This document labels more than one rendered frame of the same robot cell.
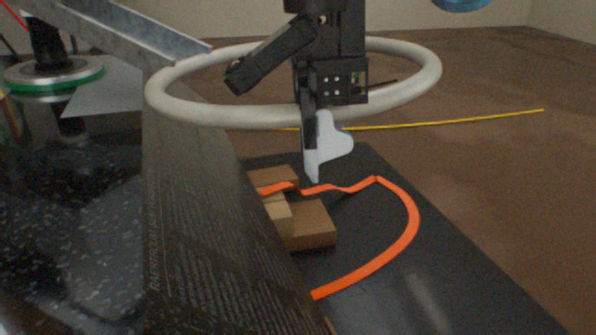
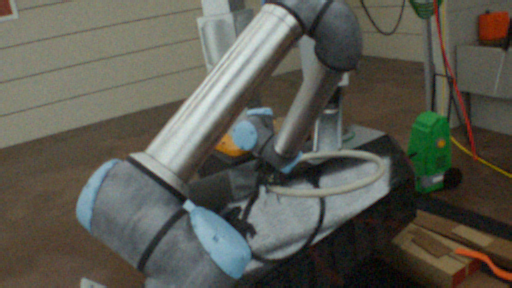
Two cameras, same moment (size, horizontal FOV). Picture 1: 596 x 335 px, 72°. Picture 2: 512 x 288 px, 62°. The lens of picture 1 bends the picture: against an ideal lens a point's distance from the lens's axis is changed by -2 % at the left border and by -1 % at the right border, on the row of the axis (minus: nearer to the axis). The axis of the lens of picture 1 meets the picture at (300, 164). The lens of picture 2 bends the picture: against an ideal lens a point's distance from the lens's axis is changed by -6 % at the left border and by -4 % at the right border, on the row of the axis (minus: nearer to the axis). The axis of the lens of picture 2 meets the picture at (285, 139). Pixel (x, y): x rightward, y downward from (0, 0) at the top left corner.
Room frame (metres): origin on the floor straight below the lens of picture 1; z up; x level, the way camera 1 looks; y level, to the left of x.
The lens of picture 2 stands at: (0.19, -1.52, 1.67)
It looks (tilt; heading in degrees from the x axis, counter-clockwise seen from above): 19 degrees down; 76
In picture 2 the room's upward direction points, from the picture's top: 9 degrees counter-clockwise
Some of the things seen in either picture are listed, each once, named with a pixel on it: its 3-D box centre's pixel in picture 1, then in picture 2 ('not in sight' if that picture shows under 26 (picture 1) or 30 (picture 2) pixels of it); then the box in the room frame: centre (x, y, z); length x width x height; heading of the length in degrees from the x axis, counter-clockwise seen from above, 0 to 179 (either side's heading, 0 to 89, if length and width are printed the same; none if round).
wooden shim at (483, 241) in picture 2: not in sight; (472, 236); (1.71, 0.38, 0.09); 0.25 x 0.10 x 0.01; 104
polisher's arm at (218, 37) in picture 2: not in sight; (261, 34); (0.82, 1.24, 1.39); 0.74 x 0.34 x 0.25; 173
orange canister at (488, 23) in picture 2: not in sight; (497, 24); (3.51, 2.20, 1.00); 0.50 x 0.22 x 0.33; 11
